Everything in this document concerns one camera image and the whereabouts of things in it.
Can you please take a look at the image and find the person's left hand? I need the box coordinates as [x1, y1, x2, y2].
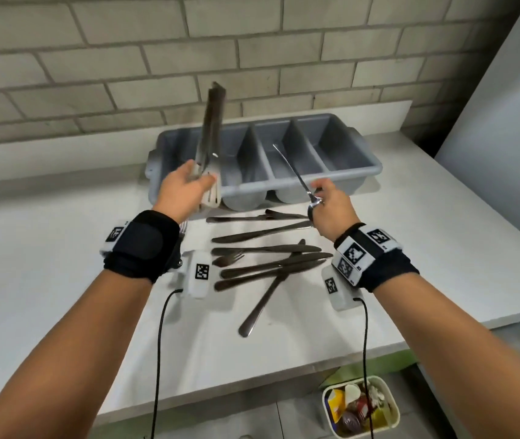
[152, 159, 218, 223]

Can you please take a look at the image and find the person's right hand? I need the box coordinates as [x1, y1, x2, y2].
[310, 177, 363, 245]

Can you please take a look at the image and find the metal spoon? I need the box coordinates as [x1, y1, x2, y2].
[272, 143, 325, 223]

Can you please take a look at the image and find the person's right forearm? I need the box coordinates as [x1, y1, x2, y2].
[371, 269, 520, 439]

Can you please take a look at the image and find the person's left forearm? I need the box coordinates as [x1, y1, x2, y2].
[0, 264, 152, 439]

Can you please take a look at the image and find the grey cutlery tray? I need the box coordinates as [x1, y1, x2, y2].
[146, 113, 384, 212]

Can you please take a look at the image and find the white right wrist marker block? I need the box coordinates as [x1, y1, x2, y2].
[334, 227, 402, 287]

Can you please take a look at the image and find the white wrist marker block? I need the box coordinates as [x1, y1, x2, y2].
[99, 220, 133, 257]
[334, 227, 402, 287]

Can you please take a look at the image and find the pile of metal table knives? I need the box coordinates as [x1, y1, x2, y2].
[206, 209, 334, 338]

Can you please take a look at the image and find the white left wrist marker block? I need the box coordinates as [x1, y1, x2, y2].
[99, 220, 133, 257]

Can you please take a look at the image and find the mixed rubbish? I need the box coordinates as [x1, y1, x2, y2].
[327, 381, 395, 436]

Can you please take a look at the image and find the white waste bin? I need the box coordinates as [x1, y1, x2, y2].
[321, 375, 401, 439]

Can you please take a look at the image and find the black left wrist strap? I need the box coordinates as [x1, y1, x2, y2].
[104, 209, 181, 284]

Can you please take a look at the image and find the black wrist strap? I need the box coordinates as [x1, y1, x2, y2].
[333, 222, 420, 293]
[104, 209, 181, 284]

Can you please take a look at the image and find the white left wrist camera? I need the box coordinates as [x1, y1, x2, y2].
[180, 250, 218, 300]

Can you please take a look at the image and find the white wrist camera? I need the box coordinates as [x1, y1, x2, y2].
[321, 264, 364, 312]
[180, 250, 218, 300]

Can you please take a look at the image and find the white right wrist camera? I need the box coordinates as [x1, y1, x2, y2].
[321, 264, 364, 312]

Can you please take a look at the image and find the black right wrist strap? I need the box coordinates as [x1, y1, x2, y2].
[333, 222, 420, 293]

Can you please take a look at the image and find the black left camera cable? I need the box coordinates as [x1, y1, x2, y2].
[150, 289, 184, 439]

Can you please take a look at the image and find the black camera cable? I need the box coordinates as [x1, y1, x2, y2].
[352, 296, 376, 439]
[150, 289, 184, 439]

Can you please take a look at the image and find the black right camera cable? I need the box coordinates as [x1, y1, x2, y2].
[352, 296, 376, 439]

